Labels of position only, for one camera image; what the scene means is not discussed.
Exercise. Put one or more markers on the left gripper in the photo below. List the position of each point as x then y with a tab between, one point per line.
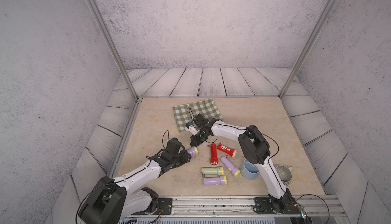
186	158

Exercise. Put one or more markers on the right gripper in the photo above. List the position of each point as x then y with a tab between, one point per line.
194	142

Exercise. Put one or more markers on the purple flashlight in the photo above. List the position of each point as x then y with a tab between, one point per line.
192	151
211	181
235	171

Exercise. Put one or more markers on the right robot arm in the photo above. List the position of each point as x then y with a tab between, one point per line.
255	149

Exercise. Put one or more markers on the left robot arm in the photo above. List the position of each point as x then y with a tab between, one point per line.
113	199

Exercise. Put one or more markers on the red flashlight upright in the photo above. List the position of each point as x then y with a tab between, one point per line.
213	153

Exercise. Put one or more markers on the green flashlight lower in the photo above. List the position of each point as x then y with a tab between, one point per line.
212	171

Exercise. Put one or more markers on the red flashlight with logo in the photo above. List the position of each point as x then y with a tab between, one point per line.
229	151

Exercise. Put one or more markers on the purple flashlight bottom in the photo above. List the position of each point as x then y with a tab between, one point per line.
211	181

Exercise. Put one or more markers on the green checkered cloth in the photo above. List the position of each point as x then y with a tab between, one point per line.
186	112

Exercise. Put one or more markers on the blue mug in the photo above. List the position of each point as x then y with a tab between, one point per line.
249	171

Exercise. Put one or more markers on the grey ribbed bowl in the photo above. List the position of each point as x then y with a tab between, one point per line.
285	173

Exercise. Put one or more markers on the metal base rail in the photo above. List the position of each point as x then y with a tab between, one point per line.
310	209

